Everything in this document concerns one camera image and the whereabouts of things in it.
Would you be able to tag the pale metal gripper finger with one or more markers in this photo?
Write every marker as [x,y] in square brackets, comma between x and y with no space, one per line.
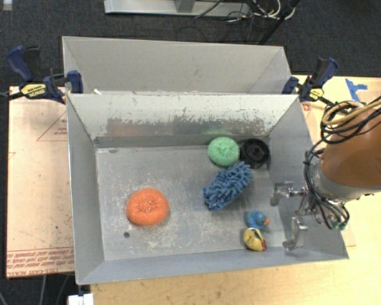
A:
[295,234]
[277,195]

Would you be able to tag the blue toy duck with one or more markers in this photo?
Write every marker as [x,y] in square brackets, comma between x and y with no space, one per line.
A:
[254,219]

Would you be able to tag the yellow toy duck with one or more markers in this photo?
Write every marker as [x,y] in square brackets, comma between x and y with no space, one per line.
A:
[253,239]

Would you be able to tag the black round cap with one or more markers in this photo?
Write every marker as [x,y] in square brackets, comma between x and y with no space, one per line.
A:
[254,152]

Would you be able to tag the blue shaggy cloth mitt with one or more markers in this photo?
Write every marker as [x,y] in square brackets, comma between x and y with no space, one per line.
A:
[227,186]

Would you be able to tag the green round scrubber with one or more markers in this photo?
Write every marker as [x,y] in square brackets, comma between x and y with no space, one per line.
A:
[223,151]

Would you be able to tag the grey metal bin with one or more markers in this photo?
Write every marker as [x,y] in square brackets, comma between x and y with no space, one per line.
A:
[184,202]

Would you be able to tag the orange round scrubber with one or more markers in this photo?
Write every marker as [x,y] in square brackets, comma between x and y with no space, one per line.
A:
[147,206]

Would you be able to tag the brown cardboard board, red print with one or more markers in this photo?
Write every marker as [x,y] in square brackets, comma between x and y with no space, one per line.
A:
[38,183]

